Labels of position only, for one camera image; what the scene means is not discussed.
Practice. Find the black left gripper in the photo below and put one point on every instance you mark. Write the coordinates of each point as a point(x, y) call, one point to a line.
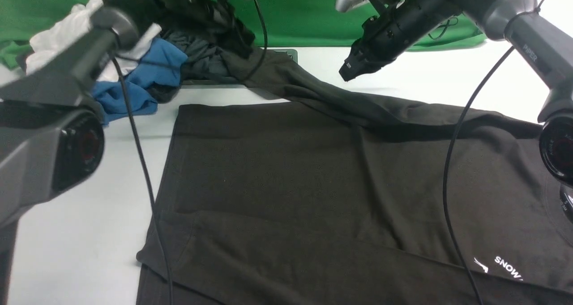
point(212, 15)

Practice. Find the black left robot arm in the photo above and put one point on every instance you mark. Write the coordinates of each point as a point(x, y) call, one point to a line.
point(51, 127)

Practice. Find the dark gray long-sleeve shirt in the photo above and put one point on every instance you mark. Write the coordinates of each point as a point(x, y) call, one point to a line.
point(335, 198)

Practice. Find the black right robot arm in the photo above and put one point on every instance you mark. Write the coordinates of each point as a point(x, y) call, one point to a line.
point(548, 50)

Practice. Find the white crumpled shirt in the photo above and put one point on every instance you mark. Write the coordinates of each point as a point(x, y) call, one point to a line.
point(49, 43)

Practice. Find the dark teal crumpled shirt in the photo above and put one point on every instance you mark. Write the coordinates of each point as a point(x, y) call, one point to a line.
point(194, 55)

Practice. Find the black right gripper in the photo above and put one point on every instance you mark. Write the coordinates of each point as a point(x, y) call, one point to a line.
point(388, 35)

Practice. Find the blue crumpled shirt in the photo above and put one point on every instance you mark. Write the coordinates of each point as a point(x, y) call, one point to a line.
point(109, 94)

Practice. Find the green backdrop cloth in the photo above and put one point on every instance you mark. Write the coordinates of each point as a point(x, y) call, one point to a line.
point(290, 23)

